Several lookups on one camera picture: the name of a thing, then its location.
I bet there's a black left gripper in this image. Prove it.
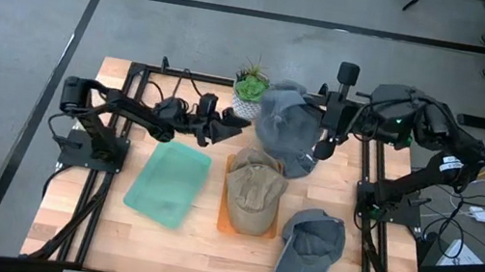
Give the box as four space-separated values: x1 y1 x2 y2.
180 90 256 154

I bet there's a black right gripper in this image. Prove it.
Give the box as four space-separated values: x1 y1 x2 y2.
293 56 374 167

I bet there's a tan baseball cap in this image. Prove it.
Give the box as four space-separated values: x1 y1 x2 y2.
230 144 287 176
217 157 291 241

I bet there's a grey baseball cap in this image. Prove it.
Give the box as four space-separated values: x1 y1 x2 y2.
273 204 351 272
246 75 333 184

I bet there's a potted green succulent plant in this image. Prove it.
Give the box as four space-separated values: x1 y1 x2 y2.
228 54 276 123

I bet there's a teal translucent plastic bin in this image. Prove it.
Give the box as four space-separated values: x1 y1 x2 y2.
120 132 216 234

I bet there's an orange translucent plastic bin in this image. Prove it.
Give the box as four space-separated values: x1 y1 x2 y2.
214 151 289 244

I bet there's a white power strip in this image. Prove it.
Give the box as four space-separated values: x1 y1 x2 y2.
467 205 485 223

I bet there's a black aluminium table frame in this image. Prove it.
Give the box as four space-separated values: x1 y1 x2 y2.
18 38 459 272

